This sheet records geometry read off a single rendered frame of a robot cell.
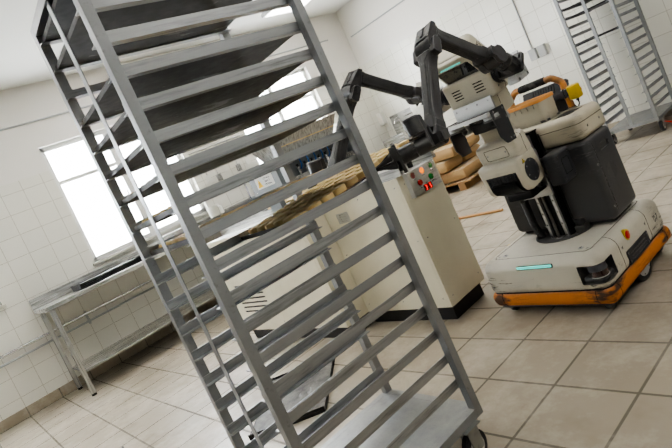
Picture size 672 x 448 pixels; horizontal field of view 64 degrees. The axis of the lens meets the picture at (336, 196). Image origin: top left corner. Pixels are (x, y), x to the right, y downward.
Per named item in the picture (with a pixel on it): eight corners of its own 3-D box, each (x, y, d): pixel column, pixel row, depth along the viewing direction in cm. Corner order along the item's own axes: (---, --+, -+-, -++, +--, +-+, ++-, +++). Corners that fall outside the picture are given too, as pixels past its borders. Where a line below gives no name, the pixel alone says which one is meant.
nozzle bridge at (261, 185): (268, 224, 346) (245, 176, 343) (344, 184, 392) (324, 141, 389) (296, 215, 321) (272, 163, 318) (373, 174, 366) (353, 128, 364)
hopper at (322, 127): (257, 171, 347) (247, 151, 346) (318, 144, 382) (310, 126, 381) (280, 159, 325) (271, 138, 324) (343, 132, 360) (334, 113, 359)
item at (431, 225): (372, 324, 341) (314, 195, 333) (405, 298, 362) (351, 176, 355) (459, 322, 286) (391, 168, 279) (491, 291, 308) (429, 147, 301)
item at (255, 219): (222, 236, 429) (218, 227, 429) (222, 235, 430) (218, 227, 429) (314, 205, 330) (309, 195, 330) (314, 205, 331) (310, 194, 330)
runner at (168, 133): (326, 84, 173) (322, 76, 173) (330, 81, 171) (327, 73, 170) (140, 150, 136) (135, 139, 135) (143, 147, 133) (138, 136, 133)
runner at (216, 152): (337, 110, 174) (333, 102, 173) (342, 108, 171) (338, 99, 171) (156, 183, 136) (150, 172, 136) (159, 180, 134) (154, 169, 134)
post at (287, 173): (390, 394, 217) (208, -3, 203) (394, 395, 214) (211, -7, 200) (385, 398, 215) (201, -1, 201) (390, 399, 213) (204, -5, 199)
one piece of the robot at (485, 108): (474, 149, 258) (456, 108, 256) (523, 134, 236) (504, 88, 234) (455, 161, 249) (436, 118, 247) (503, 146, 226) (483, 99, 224)
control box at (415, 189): (411, 199, 284) (401, 174, 283) (437, 183, 299) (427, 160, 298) (416, 197, 282) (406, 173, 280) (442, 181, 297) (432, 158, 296)
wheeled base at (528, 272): (558, 251, 311) (542, 212, 309) (676, 238, 260) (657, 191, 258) (495, 310, 272) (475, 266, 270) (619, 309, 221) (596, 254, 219)
